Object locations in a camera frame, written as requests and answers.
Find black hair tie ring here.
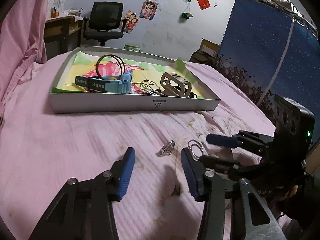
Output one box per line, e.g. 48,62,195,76
172,84,198,99

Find beige hair claw clip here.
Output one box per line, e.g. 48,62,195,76
160,72,192,98

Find red braided cord bracelet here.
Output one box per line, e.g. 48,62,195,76
139,86,163,95

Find large silver wire hoop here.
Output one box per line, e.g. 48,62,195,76
133,80,163,95

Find brown flower hair tie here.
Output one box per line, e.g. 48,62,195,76
95,54,126,81

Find person's right hand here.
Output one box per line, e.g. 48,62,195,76
269,185,298,220

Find pink bed sheet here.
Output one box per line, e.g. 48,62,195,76
1,55,275,239

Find blue starry fabric wardrobe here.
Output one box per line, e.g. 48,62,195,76
212,0,320,145

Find colourful painted paper lining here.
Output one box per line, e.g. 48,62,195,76
51,50,193,95

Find blue kids smartwatch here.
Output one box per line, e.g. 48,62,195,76
75,71,133,94

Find white shallow cardboard tray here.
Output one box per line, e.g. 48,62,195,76
49,47,220,113

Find green plastic stool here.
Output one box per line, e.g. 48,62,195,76
124,43,140,51

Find red paper square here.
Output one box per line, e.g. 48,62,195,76
197,0,211,10

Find anime character poster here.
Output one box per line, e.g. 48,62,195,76
139,0,158,20

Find cartoon family poster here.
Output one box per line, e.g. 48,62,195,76
119,10,139,34

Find black office chair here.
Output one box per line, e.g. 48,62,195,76
83,2,127,47

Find pink curtain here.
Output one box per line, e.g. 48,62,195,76
1,0,48,119

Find wooden desk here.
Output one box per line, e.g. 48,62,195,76
44,16,84,60

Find silver ring with hair clip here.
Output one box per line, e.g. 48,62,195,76
187,139,205,160

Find small silver ring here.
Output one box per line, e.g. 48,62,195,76
158,139,176,157

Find black camera box green light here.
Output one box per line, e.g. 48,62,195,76
273,94,315,159

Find cardboard box by wall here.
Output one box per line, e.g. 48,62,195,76
189,38,220,66

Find green hanging wall ornament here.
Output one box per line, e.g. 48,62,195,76
181,3,193,20

